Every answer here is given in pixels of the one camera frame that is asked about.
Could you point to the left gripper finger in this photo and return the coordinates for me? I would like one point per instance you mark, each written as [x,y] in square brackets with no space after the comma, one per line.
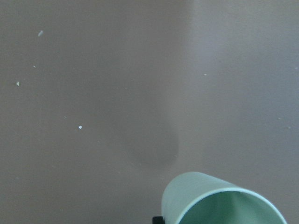
[158,220]

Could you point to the green cup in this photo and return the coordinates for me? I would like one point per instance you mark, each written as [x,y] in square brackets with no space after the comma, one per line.
[198,198]

